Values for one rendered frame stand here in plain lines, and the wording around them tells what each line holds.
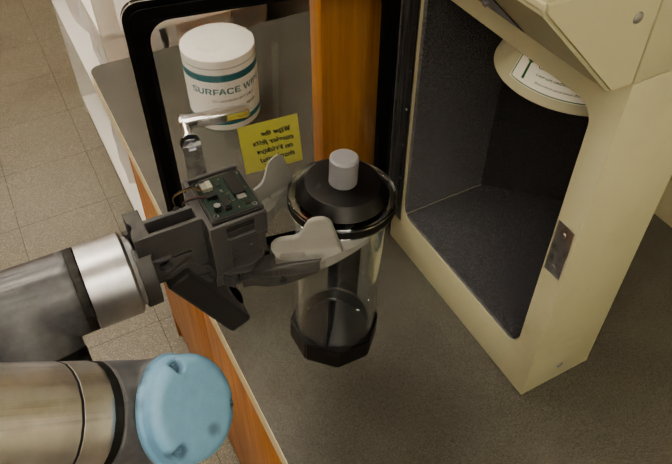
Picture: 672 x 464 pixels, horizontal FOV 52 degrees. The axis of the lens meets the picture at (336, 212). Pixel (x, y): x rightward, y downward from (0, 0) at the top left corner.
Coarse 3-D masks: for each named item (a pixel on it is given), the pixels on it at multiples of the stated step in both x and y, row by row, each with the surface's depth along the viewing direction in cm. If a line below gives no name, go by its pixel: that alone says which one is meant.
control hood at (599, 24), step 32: (512, 0) 48; (544, 0) 44; (576, 0) 45; (608, 0) 46; (640, 0) 48; (544, 32) 50; (576, 32) 47; (608, 32) 49; (640, 32) 50; (576, 64) 53; (608, 64) 51
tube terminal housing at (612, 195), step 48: (528, 48) 64; (624, 96) 56; (624, 144) 60; (576, 192) 65; (624, 192) 66; (576, 240) 67; (624, 240) 73; (576, 288) 74; (480, 336) 92; (528, 336) 81; (576, 336) 84; (528, 384) 86
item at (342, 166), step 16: (336, 160) 64; (352, 160) 64; (304, 176) 67; (320, 176) 67; (336, 176) 64; (352, 176) 65; (368, 176) 67; (304, 192) 66; (320, 192) 65; (336, 192) 65; (352, 192) 65; (368, 192) 65; (384, 192) 66; (304, 208) 65; (320, 208) 64; (336, 208) 64; (352, 208) 64; (368, 208) 64
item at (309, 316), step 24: (288, 192) 67; (312, 216) 65; (384, 216) 65; (336, 264) 68; (360, 264) 68; (312, 288) 72; (336, 288) 70; (360, 288) 71; (312, 312) 74; (336, 312) 73; (360, 312) 74; (312, 336) 77; (336, 336) 76; (360, 336) 78
